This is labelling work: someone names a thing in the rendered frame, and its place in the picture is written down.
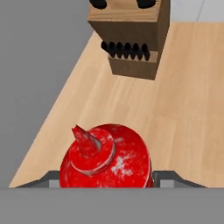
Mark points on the wooden knife block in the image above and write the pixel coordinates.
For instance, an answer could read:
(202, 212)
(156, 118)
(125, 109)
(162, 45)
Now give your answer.
(131, 32)

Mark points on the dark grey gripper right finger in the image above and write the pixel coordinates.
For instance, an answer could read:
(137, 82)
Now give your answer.
(166, 178)

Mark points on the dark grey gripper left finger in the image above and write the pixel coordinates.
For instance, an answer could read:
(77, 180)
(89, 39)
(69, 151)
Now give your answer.
(52, 179)

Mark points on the red condiment bottle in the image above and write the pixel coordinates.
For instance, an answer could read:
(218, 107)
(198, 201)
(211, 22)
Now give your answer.
(116, 163)

